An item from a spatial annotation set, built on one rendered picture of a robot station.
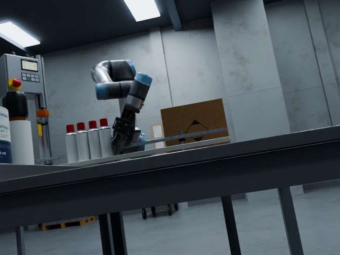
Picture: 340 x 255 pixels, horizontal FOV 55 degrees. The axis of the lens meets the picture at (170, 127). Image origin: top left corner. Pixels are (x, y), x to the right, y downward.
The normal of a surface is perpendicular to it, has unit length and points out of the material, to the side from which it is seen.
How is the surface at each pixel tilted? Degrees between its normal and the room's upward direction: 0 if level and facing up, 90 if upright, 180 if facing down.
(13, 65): 90
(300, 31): 90
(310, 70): 90
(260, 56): 90
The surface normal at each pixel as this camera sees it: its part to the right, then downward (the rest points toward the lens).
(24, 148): 0.65, -0.22
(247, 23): -0.16, -0.12
